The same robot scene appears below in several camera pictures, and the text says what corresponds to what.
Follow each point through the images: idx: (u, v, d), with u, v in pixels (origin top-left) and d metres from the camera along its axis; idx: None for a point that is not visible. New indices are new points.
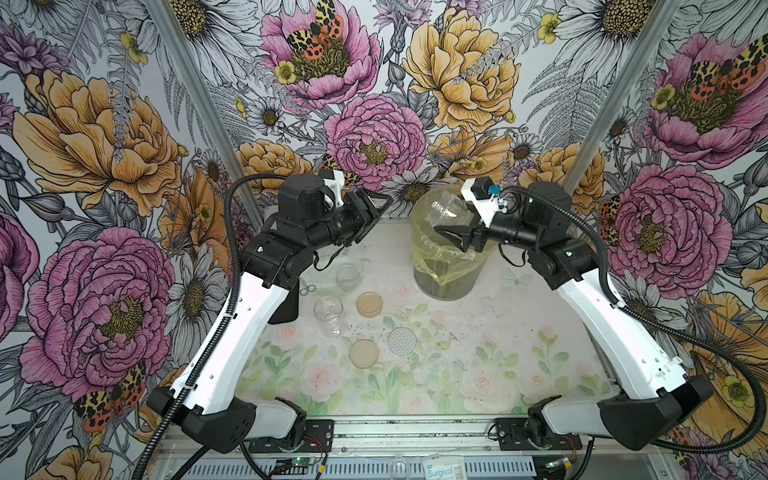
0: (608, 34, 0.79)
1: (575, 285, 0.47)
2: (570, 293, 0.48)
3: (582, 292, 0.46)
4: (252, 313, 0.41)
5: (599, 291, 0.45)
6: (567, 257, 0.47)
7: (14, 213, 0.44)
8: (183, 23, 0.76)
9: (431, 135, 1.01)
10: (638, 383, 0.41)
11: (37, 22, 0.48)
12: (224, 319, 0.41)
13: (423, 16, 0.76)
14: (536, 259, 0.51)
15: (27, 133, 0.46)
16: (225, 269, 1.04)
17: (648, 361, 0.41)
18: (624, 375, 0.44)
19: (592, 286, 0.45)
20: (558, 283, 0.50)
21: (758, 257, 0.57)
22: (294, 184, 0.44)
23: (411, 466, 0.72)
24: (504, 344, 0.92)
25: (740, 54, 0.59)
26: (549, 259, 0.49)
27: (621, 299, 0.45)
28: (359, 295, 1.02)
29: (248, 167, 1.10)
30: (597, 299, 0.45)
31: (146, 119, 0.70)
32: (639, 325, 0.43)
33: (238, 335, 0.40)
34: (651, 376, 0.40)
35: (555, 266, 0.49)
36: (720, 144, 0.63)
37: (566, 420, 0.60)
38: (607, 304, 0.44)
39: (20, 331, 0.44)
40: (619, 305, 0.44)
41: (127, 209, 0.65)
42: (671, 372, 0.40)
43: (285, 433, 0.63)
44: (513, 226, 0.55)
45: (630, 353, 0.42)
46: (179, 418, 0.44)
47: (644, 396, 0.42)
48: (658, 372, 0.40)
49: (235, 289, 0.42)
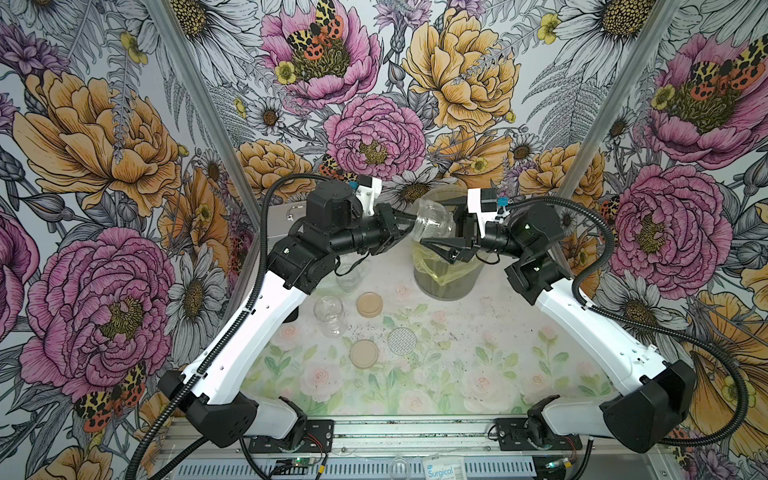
0: (608, 35, 0.79)
1: (549, 299, 0.52)
2: (545, 304, 0.53)
3: (555, 300, 0.51)
4: (269, 312, 0.42)
5: (571, 297, 0.50)
6: (536, 274, 0.53)
7: (14, 213, 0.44)
8: (183, 23, 0.76)
9: (431, 135, 1.01)
10: (623, 376, 0.43)
11: (37, 22, 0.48)
12: (242, 313, 0.42)
13: (423, 16, 0.76)
14: (511, 274, 0.55)
15: (28, 133, 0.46)
16: (226, 269, 1.04)
17: (626, 354, 0.43)
18: (608, 370, 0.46)
19: (564, 293, 0.50)
20: (531, 299, 0.55)
21: (758, 257, 0.57)
22: (322, 191, 0.44)
23: (411, 466, 0.72)
24: (504, 344, 0.92)
25: (740, 54, 0.59)
26: (522, 276, 0.54)
27: (589, 300, 0.49)
28: (359, 295, 1.02)
29: (248, 167, 1.10)
30: (568, 303, 0.49)
31: (146, 118, 0.70)
32: (613, 324, 0.46)
33: (252, 332, 0.41)
34: (632, 367, 0.42)
35: (528, 282, 0.54)
36: (720, 144, 0.63)
37: (567, 421, 0.60)
38: (579, 307, 0.48)
39: (20, 332, 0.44)
40: (588, 306, 0.48)
41: (127, 209, 0.65)
42: (650, 360, 0.42)
43: (284, 434, 0.63)
44: (503, 237, 0.56)
45: (609, 349, 0.45)
46: (185, 404, 0.45)
47: (631, 387, 0.43)
48: (637, 361, 0.42)
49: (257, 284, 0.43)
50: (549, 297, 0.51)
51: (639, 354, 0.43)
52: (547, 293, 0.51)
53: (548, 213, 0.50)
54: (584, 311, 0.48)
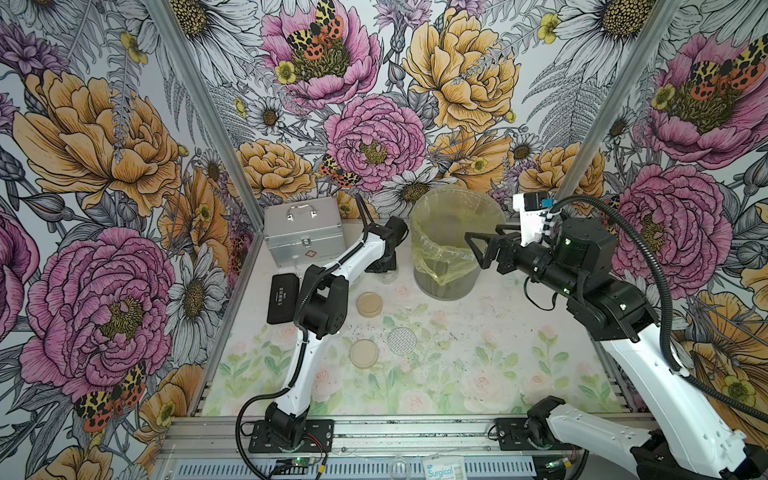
0: (608, 35, 0.79)
1: (629, 348, 0.41)
2: (618, 350, 0.43)
3: (639, 358, 0.40)
4: (371, 249, 0.71)
5: (659, 356, 0.39)
6: (620, 310, 0.41)
7: (14, 213, 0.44)
8: (183, 23, 0.76)
9: (431, 135, 1.01)
10: (692, 454, 0.38)
11: (37, 22, 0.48)
12: (359, 243, 0.71)
13: (423, 16, 0.76)
14: (576, 309, 0.44)
15: (28, 133, 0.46)
16: (226, 269, 1.04)
17: (711, 438, 0.37)
18: (672, 437, 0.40)
19: (652, 350, 0.39)
20: (604, 336, 0.43)
21: (758, 257, 0.57)
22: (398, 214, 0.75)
23: (411, 466, 0.72)
24: (504, 344, 0.92)
25: (740, 54, 0.59)
26: (597, 309, 0.42)
27: (684, 367, 0.39)
28: (359, 295, 1.02)
29: (248, 167, 1.10)
30: (654, 364, 0.39)
31: (146, 119, 0.70)
32: (700, 394, 0.38)
33: (361, 255, 0.68)
34: (713, 456, 0.36)
35: (605, 316, 0.41)
36: (720, 144, 0.63)
37: (576, 436, 0.59)
38: (666, 371, 0.39)
39: (20, 331, 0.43)
40: (680, 373, 0.39)
41: (127, 209, 0.65)
42: (733, 446, 0.37)
43: (300, 410, 0.66)
44: (546, 261, 0.50)
45: (691, 428, 0.38)
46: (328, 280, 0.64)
47: (700, 470, 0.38)
48: (721, 450, 0.36)
49: (370, 232, 0.75)
50: (630, 347, 0.41)
51: (724, 440, 0.37)
52: (633, 344, 0.40)
53: (588, 223, 0.43)
54: (672, 379, 0.39)
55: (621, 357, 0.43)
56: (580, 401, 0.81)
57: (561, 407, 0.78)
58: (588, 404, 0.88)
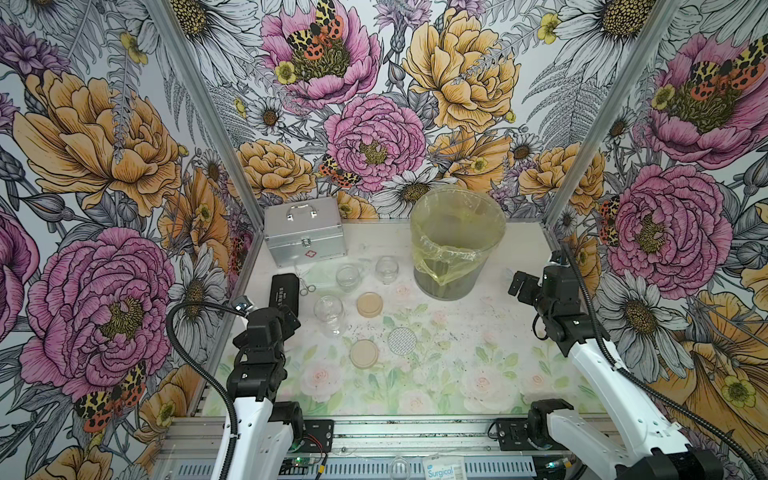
0: (608, 34, 0.79)
1: (579, 350, 0.53)
2: (576, 357, 0.54)
3: (586, 355, 0.52)
4: (253, 427, 0.49)
5: (602, 356, 0.50)
6: (574, 327, 0.55)
7: (14, 213, 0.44)
8: (183, 23, 0.76)
9: (431, 135, 1.01)
10: (636, 444, 0.42)
11: (37, 22, 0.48)
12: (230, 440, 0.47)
13: (423, 16, 0.76)
14: (550, 325, 0.58)
15: (27, 133, 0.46)
16: (226, 269, 1.04)
17: (645, 422, 0.42)
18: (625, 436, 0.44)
19: (595, 351, 0.51)
20: (566, 350, 0.56)
21: (758, 257, 0.57)
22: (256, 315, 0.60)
23: (411, 466, 0.72)
24: (504, 344, 0.92)
25: (740, 54, 0.59)
26: (559, 327, 0.57)
27: (620, 363, 0.49)
28: (359, 295, 1.02)
29: (248, 167, 1.10)
30: (598, 361, 0.50)
31: (146, 119, 0.70)
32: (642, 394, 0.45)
33: (247, 452, 0.47)
34: (645, 436, 0.41)
35: (564, 334, 0.57)
36: (720, 144, 0.63)
37: (570, 441, 0.59)
38: (608, 368, 0.49)
39: (20, 332, 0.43)
40: (618, 369, 0.48)
41: (127, 209, 0.65)
42: (670, 436, 0.41)
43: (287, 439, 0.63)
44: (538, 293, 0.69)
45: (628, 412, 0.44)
46: None
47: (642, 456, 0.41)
48: (654, 433, 0.41)
49: (241, 405, 0.51)
50: (580, 349, 0.53)
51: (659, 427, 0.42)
52: (581, 344, 0.53)
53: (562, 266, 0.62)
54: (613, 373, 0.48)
55: (582, 367, 0.53)
56: (580, 401, 0.81)
57: (564, 409, 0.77)
58: (588, 404, 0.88)
